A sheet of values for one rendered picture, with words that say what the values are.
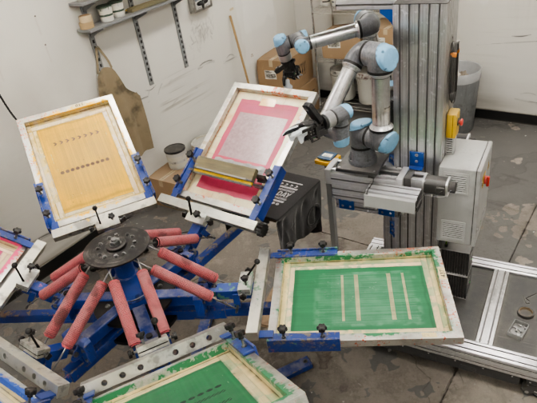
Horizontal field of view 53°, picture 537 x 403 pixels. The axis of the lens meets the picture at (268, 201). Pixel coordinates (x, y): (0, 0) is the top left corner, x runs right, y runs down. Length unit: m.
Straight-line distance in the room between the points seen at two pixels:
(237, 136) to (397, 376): 1.70
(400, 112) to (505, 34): 3.25
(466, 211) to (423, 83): 0.72
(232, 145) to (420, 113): 1.05
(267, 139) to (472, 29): 3.50
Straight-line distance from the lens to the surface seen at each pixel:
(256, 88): 3.21
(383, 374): 3.42
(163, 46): 5.25
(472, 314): 3.51
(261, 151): 2.96
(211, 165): 2.95
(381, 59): 2.49
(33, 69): 4.46
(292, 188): 3.29
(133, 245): 2.44
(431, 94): 2.76
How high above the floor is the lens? 2.65
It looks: 32 degrees down
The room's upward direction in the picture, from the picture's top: 9 degrees counter-clockwise
